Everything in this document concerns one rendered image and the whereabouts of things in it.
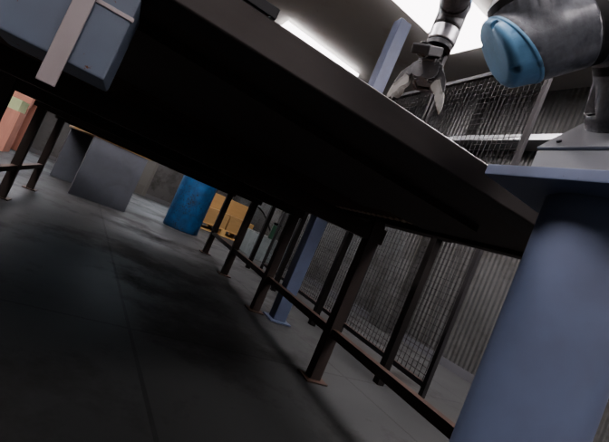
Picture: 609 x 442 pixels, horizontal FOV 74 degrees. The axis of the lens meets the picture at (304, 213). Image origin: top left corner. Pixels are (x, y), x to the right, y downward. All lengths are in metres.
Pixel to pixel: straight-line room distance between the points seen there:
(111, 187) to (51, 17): 5.06
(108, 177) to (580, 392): 5.34
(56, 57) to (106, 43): 0.06
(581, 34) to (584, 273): 0.34
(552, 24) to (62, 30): 0.66
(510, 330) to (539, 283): 0.08
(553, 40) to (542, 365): 0.47
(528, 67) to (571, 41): 0.06
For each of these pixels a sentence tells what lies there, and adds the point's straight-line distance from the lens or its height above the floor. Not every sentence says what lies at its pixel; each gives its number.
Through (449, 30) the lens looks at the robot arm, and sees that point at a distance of 1.22.
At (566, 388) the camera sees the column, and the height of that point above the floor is 0.58.
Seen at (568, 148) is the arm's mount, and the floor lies 0.92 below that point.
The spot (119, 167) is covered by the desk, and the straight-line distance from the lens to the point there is 5.63.
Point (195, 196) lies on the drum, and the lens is 6.06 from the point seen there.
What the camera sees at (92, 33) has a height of 0.76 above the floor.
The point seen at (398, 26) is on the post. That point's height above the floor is 2.32.
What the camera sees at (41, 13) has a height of 0.75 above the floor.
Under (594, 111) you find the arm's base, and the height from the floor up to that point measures 1.01.
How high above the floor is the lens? 0.63
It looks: 3 degrees up
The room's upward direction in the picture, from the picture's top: 23 degrees clockwise
